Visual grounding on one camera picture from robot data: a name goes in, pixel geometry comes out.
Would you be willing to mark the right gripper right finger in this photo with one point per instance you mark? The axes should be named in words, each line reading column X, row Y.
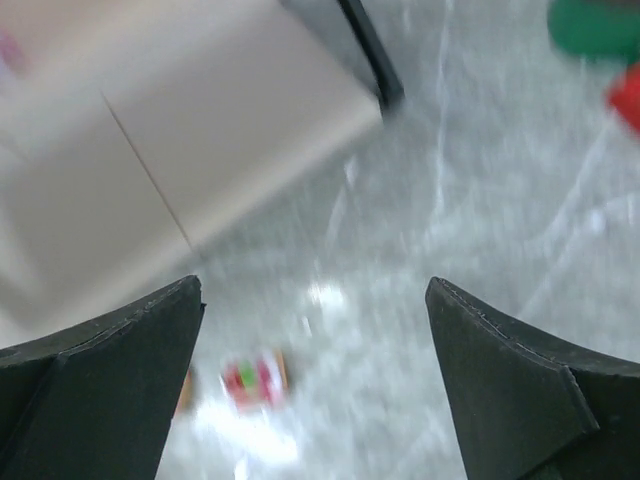
column 526, row 404

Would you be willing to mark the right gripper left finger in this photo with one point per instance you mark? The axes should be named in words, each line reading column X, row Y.
column 96, row 400

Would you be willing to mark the beige three-tier shelf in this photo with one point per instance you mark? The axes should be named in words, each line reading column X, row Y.
column 134, row 132

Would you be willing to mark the red box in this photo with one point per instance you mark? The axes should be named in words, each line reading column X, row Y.
column 624, row 97

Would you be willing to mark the brown green plush toy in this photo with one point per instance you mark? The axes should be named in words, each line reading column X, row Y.
column 595, row 30

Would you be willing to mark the pink clover donut toy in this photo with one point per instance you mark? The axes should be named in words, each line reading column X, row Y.
column 260, row 380

